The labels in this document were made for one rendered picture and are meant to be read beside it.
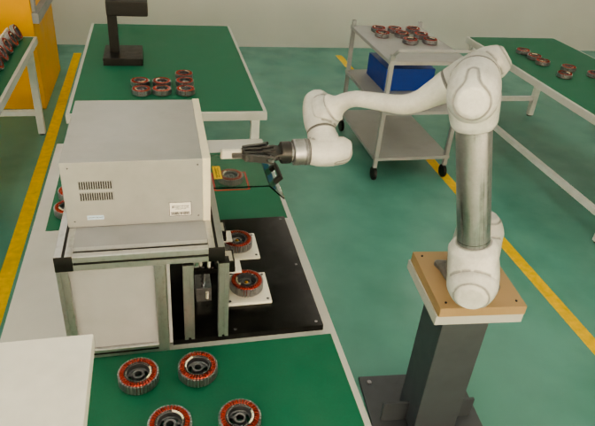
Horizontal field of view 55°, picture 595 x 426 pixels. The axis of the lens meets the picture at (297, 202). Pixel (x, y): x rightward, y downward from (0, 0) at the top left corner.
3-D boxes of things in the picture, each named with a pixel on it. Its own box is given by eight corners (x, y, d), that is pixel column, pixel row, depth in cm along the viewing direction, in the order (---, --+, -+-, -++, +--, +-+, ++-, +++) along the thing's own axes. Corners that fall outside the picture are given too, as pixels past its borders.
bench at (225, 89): (227, 108, 526) (228, 25, 487) (261, 220, 373) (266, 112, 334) (101, 110, 501) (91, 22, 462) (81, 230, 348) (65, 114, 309)
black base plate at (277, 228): (283, 220, 238) (283, 215, 237) (322, 329, 185) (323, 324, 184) (166, 227, 228) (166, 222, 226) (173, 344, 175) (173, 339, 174)
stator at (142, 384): (113, 396, 157) (112, 386, 155) (122, 364, 166) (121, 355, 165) (156, 396, 158) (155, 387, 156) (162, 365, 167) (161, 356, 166)
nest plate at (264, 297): (264, 274, 204) (264, 271, 203) (272, 303, 191) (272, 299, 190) (221, 277, 200) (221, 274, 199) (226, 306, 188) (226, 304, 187)
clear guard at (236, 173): (272, 166, 222) (273, 153, 219) (284, 199, 203) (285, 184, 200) (186, 170, 215) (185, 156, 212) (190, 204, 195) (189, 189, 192)
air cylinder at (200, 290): (209, 285, 196) (209, 273, 193) (212, 300, 190) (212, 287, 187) (194, 287, 195) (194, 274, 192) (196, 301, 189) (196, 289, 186)
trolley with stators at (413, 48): (400, 127, 520) (421, 12, 468) (449, 182, 437) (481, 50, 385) (336, 127, 507) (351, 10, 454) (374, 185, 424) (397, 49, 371)
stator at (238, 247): (250, 236, 221) (250, 228, 219) (253, 253, 211) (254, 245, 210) (220, 237, 218) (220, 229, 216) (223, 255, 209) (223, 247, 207)
